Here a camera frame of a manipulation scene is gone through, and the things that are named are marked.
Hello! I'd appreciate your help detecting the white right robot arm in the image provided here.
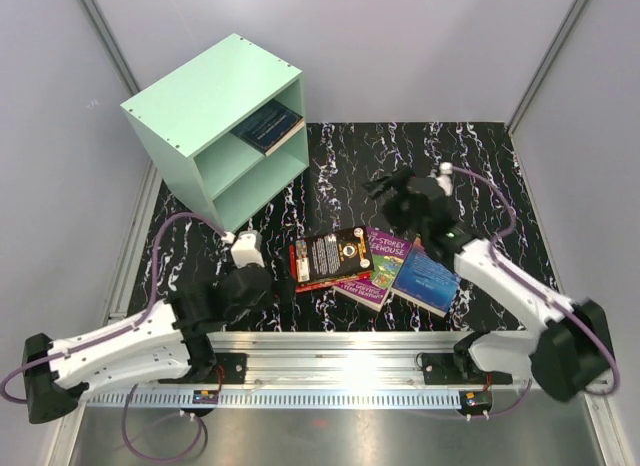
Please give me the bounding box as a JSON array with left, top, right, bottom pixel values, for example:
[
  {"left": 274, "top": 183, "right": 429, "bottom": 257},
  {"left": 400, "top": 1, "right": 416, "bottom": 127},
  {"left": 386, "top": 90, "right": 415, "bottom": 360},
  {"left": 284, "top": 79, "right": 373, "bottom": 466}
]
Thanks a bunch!
[{"left": 363, "top": 163, "right": 621, "bottom": 403}]

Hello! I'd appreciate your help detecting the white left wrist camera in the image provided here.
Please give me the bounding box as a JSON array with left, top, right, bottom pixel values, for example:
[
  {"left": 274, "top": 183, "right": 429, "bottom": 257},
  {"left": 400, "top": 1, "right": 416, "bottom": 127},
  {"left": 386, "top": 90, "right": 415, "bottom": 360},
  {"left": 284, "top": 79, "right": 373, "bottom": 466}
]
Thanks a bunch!
[{"left": 222, "top": 231, "right": 264, "bottom": 268}]

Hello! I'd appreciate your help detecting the aluminium mounting rail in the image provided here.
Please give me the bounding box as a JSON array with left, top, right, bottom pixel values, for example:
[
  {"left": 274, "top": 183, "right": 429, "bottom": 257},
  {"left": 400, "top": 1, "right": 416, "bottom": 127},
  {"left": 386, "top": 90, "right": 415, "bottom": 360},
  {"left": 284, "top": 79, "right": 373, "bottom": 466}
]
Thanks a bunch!
[{"left": 64, "top": 330, "right": 612, "bottom": 393}]

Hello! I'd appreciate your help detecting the purple treehouse book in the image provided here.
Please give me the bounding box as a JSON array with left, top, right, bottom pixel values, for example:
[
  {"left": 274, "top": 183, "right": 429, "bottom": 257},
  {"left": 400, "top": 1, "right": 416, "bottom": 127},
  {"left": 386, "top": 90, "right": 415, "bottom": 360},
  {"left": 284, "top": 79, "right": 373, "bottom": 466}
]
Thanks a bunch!
[{"left": 333, "top": 228, "right": 412, "bottom": 312}]

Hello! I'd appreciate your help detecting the black marbled table mat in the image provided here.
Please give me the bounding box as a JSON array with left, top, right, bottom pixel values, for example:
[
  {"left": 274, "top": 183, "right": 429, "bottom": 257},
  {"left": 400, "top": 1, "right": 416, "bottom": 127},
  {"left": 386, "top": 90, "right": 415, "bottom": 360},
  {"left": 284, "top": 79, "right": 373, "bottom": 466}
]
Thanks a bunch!
[{"left": 125, "top": 122, "right": 556, "bottom": 332}]

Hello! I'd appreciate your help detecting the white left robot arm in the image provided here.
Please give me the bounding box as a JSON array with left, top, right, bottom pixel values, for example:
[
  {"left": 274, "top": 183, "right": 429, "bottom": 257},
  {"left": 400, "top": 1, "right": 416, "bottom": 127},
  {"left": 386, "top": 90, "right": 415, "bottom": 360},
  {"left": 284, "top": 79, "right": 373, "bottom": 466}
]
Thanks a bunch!
[{"left": 22, "top": 264, "right": 295, "bottom": 424}]

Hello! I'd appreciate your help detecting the dark blue paperback book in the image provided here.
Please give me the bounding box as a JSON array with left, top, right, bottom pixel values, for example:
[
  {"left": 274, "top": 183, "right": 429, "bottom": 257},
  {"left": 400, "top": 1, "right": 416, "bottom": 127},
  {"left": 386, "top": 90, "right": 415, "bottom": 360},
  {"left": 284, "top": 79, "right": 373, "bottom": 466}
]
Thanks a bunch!
[{"left": 231, "top": 100, "right": 304, "bottom": 156}]

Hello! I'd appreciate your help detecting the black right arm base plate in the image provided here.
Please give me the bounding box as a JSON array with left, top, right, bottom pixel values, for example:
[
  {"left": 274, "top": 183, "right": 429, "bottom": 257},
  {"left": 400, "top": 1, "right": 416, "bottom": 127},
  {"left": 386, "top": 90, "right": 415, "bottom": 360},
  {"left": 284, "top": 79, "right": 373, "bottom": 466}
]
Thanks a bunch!
[{"left": 415, "top": 352, "right": 513, "bottom": 386}]

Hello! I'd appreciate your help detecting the mint green wooden shelf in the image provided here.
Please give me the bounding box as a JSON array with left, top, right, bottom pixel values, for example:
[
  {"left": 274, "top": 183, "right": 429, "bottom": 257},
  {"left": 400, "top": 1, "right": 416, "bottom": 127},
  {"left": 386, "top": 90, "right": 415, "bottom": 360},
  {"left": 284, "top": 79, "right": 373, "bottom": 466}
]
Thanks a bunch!
[{"left": 121, "top": 34, "right": 309, "bottom": 231}]

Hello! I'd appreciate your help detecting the red paperback book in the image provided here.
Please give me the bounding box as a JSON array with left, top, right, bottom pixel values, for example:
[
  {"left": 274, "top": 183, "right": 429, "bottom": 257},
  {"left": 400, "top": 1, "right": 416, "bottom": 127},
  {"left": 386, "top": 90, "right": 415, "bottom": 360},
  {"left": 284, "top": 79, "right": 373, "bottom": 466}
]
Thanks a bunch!
[{"left": 289, "top": 245, "right": 373, "bottom": 293}]

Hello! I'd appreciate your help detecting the white slotted cable duct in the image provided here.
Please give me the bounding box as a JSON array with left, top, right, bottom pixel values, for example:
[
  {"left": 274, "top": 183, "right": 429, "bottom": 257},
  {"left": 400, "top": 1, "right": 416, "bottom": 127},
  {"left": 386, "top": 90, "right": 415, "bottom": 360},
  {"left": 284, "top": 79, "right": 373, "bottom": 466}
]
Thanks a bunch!
[{"left": 90, "top": 388, "right": 461, "bottom": 410}]

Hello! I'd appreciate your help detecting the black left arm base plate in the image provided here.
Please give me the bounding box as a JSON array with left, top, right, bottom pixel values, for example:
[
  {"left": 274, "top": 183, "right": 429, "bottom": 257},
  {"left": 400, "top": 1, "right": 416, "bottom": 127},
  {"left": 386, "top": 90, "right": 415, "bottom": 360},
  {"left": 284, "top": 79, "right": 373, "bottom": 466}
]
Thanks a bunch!
[{"left": 190, "top": 352, "right": 248, "bottom": 386}]

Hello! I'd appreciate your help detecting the black paperback book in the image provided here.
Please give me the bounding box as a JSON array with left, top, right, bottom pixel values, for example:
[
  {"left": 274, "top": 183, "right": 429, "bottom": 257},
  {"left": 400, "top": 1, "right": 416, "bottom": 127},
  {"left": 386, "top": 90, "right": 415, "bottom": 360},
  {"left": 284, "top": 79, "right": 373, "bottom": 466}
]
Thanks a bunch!
[{"left": 291, "top": 226, "right": 374, "bottom": 284}]

